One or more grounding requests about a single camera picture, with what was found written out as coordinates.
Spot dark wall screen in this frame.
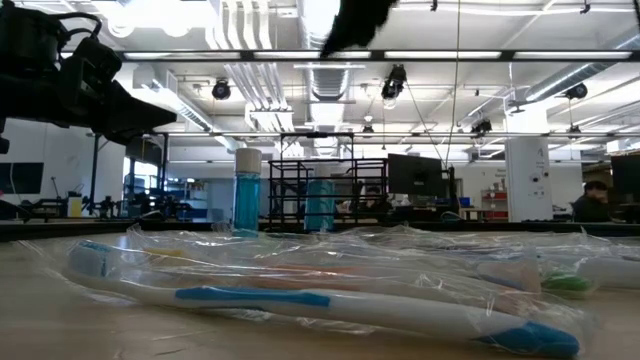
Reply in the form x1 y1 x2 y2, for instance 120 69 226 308
0 161 45 195

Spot person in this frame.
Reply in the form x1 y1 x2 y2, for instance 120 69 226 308
571 179 614 224

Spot black wire basket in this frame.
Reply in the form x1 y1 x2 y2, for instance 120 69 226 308
267 157 390 232

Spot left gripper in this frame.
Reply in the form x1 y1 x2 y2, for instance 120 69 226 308
52 35 177 146

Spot white building column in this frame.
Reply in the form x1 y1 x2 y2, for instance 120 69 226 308
504 135 555 224

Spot blue white toothbrush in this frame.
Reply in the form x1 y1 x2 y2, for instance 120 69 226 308
344 239 640 291
64 239 582 359

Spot red parts shelving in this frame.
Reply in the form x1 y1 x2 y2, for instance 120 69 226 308
480 188 509 221

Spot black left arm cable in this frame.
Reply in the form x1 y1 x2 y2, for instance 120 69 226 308
48 10 105 40

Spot black computer monitor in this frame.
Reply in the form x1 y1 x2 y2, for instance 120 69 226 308
387 152 445 197
609 153 640 196

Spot black neighbouring station frame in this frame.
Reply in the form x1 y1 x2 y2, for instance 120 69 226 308
87 130 640 219

